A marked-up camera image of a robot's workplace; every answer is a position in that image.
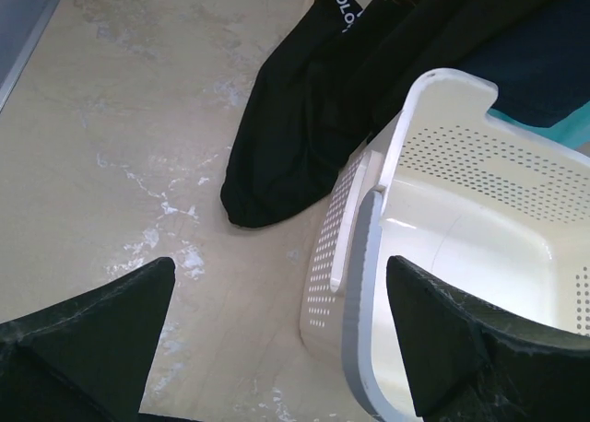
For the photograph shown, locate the white perforated laundry basket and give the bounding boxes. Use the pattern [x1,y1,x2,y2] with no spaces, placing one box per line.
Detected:
[300,68,589,421]

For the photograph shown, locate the teal t shirt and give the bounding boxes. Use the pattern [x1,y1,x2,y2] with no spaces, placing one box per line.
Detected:
[489,104,590,156]

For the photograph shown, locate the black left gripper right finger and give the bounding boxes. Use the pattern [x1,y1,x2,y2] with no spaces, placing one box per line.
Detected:
[386,256,589,421]

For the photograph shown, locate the navy blue t shirt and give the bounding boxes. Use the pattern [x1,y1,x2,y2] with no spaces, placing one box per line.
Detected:
[456,0,589,128]

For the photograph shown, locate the black printed t shirt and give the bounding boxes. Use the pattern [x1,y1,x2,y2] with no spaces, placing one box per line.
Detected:
[220,0,463,229]

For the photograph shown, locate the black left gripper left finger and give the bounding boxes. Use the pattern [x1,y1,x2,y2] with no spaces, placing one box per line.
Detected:
[1,257,175,421]

